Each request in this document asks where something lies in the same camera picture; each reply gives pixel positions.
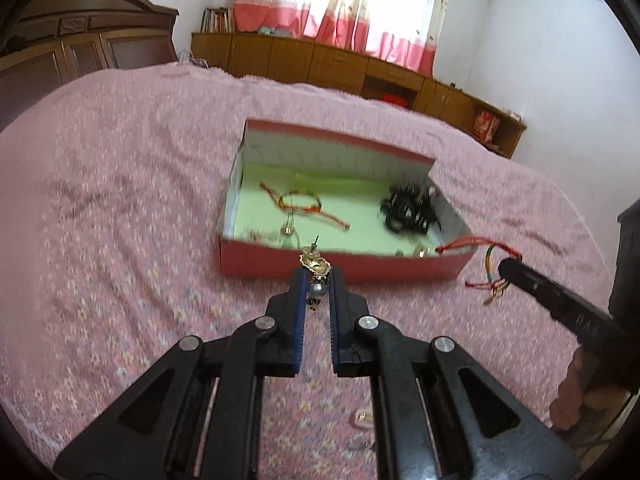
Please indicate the row of books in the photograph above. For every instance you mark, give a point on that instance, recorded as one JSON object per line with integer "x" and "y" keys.
{"x": 217, "y": 20}

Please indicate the light blue cloth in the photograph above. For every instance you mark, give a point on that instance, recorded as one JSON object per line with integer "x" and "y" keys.
{"x": 274, "y": 31}

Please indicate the dark cloth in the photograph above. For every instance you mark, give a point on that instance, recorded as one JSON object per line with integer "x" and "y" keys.
{"x": 630, "y": 260}

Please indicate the red gift bag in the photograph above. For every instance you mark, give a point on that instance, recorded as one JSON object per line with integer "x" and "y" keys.
{"x": 486, "y": 125}

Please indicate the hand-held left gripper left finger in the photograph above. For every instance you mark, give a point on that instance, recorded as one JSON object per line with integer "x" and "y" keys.
{"x": 301, "y": 320}

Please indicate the small clear plastic bag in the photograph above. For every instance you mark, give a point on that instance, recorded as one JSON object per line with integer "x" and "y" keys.
{"x": 360, "y": 444}
{"x": 362, "y": 416}

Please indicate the red cardboard box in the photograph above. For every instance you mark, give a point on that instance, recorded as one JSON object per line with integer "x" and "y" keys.
{"x": 350, "y": 265}

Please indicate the small gold earring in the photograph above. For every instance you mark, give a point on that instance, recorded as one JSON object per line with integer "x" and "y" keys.
{"x": 420, "y": 249}

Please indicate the low wooden cabinet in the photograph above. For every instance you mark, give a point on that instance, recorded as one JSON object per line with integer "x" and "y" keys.
{"x": 300, "y": 60}

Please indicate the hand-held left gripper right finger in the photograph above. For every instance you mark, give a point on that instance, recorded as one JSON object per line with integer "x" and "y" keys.
{"x": 334, "y": 325}

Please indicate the person's right hand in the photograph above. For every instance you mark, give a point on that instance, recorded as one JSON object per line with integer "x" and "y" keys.
{"x": 575, "y": 405}

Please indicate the dark wooden wardrobe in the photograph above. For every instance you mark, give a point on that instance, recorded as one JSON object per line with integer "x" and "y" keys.
{"x": 75, "y": 45}

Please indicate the pink white curtain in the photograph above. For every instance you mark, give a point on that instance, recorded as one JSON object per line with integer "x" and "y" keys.
{"x": 340, "y": 5}

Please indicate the green paper lining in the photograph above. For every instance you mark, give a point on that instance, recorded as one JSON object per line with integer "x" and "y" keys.
{"x": 350, "y": 210}

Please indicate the red cloth item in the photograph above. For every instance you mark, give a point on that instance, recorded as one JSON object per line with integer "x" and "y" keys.
{"x": 392, "y": 100}

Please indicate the gold pearl earring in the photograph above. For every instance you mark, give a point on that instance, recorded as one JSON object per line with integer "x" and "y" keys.
{"x": 315, "y": 262}

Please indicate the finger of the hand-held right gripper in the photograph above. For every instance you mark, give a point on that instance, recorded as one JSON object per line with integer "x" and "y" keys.
{"x": 525, "y": 280}

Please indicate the pink floral bedsheet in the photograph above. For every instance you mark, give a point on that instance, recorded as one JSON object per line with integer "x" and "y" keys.
{"x": 125, "y": 210}

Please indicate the black lace hair accessory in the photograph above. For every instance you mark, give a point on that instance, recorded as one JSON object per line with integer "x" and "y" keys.
{"x": 405, "y": 210}

